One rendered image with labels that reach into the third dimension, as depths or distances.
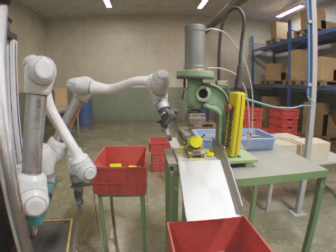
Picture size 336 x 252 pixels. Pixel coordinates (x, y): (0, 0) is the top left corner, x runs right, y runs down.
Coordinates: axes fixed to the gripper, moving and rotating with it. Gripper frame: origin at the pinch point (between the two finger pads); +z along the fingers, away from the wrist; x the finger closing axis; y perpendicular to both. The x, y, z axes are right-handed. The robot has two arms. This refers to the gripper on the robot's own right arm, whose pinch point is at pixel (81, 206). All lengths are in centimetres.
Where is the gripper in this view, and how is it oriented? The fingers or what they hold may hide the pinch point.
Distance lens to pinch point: 159.1
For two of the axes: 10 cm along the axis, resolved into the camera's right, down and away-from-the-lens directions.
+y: -9.6, 0.5, -2.7
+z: 0.0, 9.9, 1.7
